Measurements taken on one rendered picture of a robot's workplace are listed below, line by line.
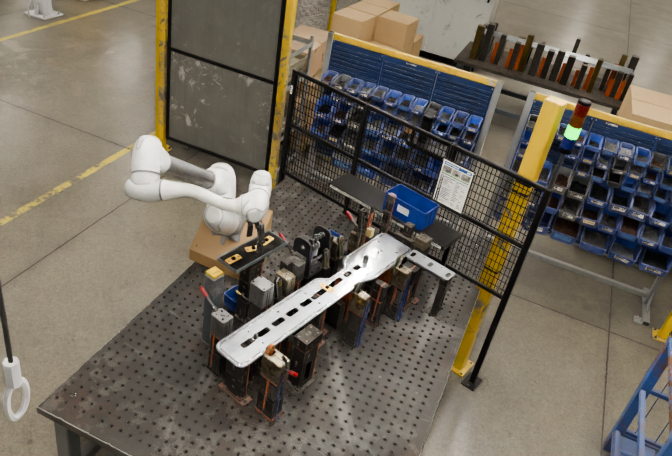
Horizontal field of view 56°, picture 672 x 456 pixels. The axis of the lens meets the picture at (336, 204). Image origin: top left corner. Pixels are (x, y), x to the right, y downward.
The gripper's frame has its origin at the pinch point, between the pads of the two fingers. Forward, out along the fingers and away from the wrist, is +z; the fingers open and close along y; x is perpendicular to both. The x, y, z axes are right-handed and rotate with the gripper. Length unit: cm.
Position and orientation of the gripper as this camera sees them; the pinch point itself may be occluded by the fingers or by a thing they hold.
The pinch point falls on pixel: (254, 242)
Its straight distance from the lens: 325.9
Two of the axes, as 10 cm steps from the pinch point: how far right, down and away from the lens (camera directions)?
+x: 8.8, -1.3, 4.7
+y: 4.6, 5.4, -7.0
